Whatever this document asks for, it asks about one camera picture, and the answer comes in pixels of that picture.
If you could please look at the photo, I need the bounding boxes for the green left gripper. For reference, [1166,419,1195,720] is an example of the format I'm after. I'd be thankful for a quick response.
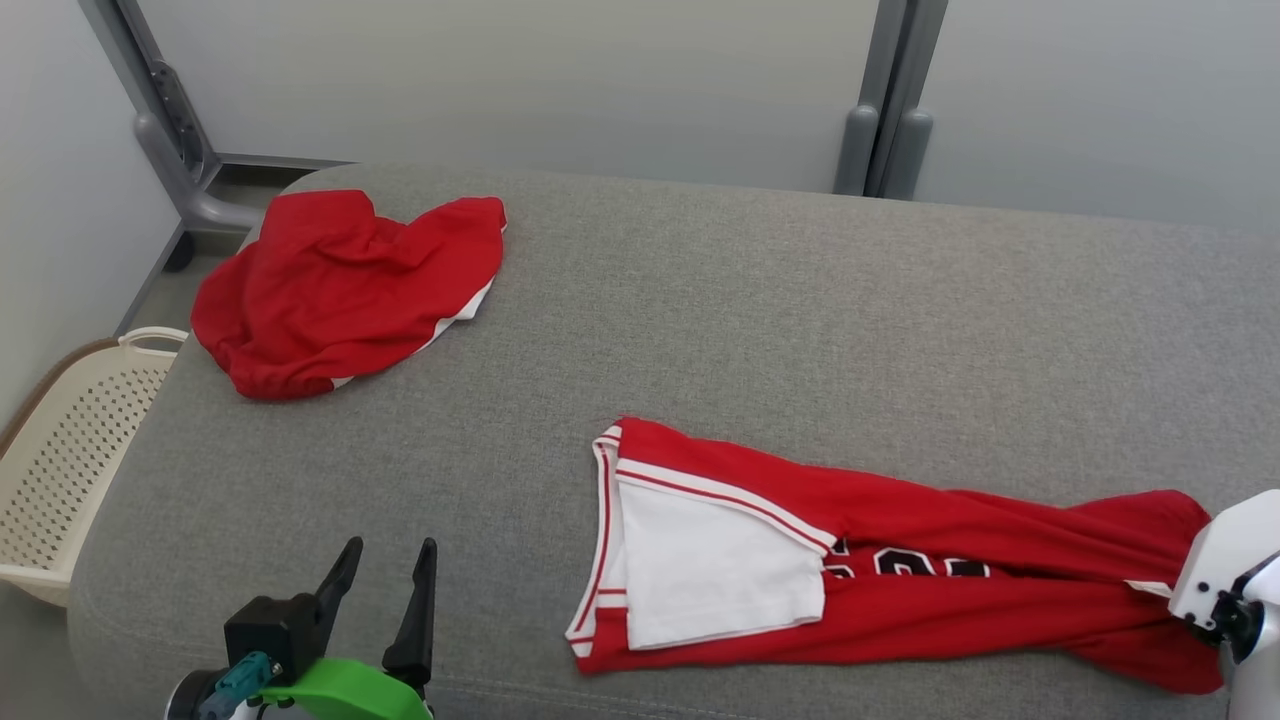
[257,537,440,720]

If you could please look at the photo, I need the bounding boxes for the grey fabric sofa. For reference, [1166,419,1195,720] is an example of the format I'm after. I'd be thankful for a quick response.
[67,162,1280,720]

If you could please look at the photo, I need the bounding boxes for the grey double partition post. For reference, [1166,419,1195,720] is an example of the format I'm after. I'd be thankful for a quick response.
[832,0,950,202]

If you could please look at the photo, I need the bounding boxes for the red shorts with white stripe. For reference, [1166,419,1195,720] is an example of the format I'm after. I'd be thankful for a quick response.
[189,189,509,403]

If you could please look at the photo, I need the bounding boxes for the cream perforated laundry basket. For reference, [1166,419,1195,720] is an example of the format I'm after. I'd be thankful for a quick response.
[0,326,190,610]

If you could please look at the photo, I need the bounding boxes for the teal left cable connector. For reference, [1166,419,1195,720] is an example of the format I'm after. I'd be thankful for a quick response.
[195,651,284,720]

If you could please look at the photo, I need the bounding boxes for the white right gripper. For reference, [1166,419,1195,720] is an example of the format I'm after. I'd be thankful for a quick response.
[1167,489,1280,633]

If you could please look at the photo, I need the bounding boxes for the grey partition post with caster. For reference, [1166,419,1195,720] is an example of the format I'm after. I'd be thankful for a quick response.
[78,0,267,274]

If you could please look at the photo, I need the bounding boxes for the red jersey with white sleeves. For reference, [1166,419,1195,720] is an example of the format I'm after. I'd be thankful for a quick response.
[564,416,1227,697]

